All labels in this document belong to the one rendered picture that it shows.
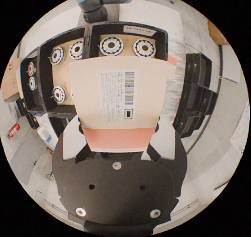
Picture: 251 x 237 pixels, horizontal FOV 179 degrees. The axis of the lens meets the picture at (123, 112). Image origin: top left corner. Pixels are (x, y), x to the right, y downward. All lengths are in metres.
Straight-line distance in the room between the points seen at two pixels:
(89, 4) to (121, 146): 0.57
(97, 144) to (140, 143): 0.08
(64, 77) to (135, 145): 0.46
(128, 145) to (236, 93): 2.88
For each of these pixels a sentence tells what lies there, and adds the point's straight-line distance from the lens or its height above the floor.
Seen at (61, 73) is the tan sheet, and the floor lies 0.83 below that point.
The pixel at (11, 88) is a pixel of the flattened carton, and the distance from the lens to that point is 3.07.
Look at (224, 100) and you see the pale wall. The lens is 2.97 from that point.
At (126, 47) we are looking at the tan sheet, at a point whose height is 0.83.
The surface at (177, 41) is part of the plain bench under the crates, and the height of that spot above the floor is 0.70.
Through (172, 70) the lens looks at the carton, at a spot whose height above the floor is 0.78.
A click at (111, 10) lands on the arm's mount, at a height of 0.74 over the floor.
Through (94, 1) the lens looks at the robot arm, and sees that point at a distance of 0.50.
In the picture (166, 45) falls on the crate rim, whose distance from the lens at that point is 0.37.
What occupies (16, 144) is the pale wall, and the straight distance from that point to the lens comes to 3.36.
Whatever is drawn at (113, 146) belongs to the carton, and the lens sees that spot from 0.15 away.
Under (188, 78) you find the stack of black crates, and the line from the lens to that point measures 1.18.
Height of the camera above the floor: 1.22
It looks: 61 degrees down
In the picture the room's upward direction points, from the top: 176 degrees clockwise
